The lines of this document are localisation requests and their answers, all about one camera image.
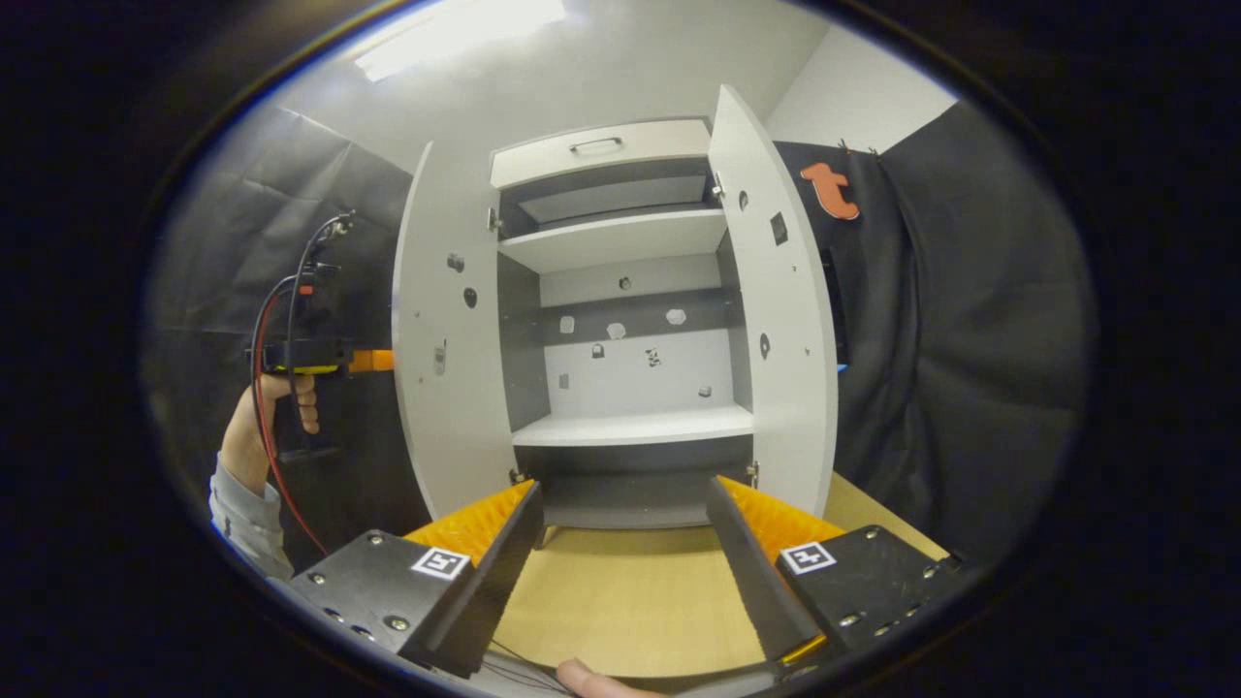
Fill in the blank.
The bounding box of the cabinet door with headphones sticker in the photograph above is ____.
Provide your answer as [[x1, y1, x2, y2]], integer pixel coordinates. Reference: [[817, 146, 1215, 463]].
[[708, 83, 840, 518]]

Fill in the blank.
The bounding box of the black backdrop cloth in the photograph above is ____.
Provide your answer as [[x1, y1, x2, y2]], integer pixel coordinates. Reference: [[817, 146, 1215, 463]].
[[141, 102, 1097, 573]]

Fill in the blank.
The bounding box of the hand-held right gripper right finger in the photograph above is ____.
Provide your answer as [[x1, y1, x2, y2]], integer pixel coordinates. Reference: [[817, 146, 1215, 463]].
[[706, 475, 966, 670]]

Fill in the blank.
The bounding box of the red gripper cable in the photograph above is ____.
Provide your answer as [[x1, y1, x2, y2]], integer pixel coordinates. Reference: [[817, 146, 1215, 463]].
[[250, 276, 331, 558]]

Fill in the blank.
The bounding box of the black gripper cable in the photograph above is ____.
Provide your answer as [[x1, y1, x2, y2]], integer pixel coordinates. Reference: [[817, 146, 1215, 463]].
[[284, 211, 358, 345]]

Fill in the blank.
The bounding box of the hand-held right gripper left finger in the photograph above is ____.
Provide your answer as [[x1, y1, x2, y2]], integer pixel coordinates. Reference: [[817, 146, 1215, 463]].
[[289, 480, 546, 680]]

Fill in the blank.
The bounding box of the grey double-door shoe cabinet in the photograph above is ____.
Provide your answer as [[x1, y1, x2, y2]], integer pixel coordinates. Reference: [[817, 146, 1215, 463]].
[[488, 116, 757, 552]]

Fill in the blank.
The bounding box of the cabinet door with camera sticker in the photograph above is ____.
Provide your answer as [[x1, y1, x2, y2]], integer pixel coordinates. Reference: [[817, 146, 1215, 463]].
[[391, 141, 520, 522]]

